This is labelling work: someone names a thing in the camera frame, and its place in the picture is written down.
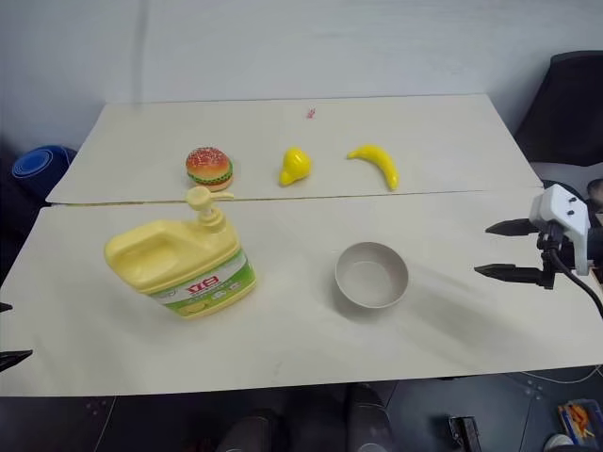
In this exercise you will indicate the yellow detergent pump bottle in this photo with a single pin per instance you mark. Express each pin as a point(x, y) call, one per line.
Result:
point(188, 254)

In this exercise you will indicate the black office chair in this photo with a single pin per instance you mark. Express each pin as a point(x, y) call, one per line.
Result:
point(567, 108)

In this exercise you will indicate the yellow toy banana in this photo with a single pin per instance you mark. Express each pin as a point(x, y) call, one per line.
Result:
point(382, 161)

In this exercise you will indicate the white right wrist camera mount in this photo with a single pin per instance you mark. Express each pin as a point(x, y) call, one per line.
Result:
point(563, 207)

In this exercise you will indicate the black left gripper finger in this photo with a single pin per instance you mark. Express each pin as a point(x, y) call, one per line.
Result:
point(4, 307)
point(13, 358)

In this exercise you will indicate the blue rolled mat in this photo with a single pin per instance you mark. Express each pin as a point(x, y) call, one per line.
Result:
point(40, 165)

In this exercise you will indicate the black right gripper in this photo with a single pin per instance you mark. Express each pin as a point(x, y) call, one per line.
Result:
point(549, 254)

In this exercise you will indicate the grey round bowl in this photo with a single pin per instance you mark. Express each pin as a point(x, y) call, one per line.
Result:
point(371, 278)

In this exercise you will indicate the yellow toy pear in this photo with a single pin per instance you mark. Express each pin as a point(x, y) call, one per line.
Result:
point(294, 166)

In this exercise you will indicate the toy hamburger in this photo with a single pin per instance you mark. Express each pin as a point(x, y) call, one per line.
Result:
point(209, 168)

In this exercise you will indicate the box of colourful items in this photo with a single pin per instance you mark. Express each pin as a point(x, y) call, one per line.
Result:
point(578, 421)

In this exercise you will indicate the small black device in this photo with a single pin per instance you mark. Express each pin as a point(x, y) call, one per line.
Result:
point(462, 433)

